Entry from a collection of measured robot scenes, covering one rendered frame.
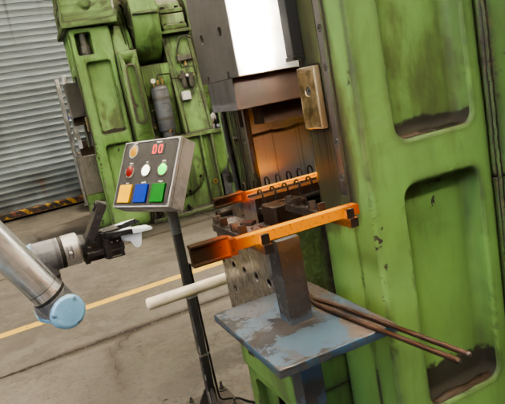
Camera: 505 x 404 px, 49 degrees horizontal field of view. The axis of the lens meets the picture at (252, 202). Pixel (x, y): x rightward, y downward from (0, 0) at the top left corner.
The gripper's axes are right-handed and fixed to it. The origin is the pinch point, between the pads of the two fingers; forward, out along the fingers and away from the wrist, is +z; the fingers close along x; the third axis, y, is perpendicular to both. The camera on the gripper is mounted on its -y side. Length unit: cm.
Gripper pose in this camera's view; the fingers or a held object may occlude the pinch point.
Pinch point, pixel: (145, 221)
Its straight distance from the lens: 170.3
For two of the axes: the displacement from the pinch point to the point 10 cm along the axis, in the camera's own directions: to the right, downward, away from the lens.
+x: 4.4, 1.0, -8.9
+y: 1.8, 9.6, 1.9
